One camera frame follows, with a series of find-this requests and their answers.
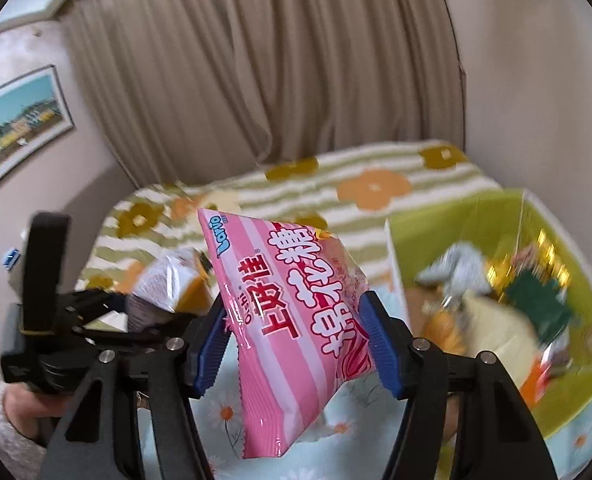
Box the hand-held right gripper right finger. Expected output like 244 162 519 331
360 289 559 480

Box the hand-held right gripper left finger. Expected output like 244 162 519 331
38 292 229 480

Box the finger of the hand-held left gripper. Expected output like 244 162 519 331
73 310 197 356
68 287 127 328

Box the orange snack packet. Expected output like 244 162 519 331
126 247 217 332

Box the pink striped snack packet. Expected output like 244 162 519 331
197 207 379 461

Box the grey printed snack packet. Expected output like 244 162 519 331
416 242 492 307

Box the dark green snack packet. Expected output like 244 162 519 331
506 267 575 347

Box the gold chocolate snack packet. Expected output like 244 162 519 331
486 229 572 301

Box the green bear print box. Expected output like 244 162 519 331
383 187 592 437

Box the person's left forearm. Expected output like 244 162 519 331
0 380 74 480

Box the light blue daisy sheet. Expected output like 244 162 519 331
136 280 592 480

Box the pale yellow snack packet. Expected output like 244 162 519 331
456 292 540 392

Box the framed building picture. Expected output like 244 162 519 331
0 64 75 192

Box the beige curtain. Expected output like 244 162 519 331
58 0 468 202

